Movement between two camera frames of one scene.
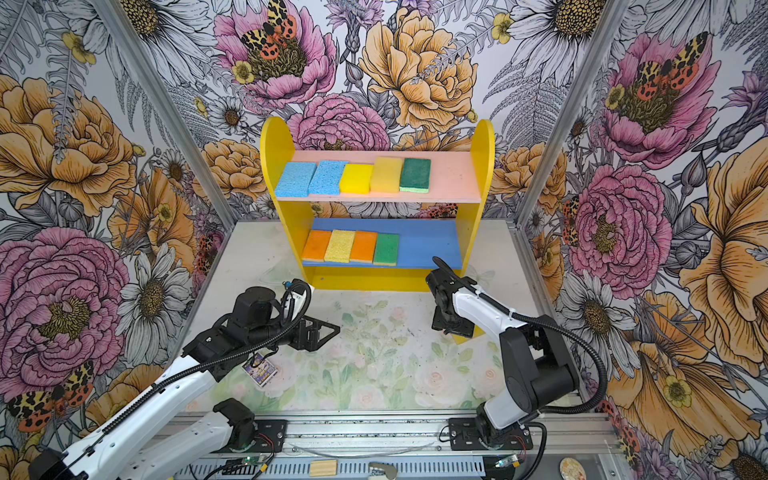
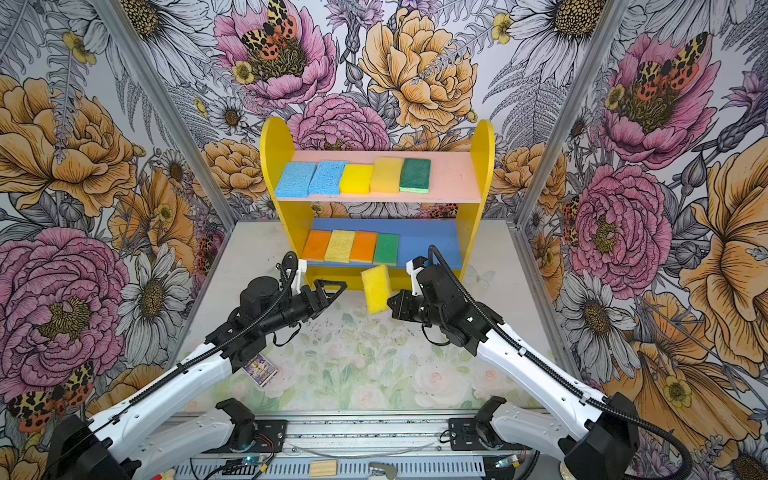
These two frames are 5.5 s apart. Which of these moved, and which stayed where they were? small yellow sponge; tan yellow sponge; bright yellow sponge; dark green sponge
Moved: small yellow sponge
Stayed: tan yellow sponge; bright yellow sponge; dark green sponge
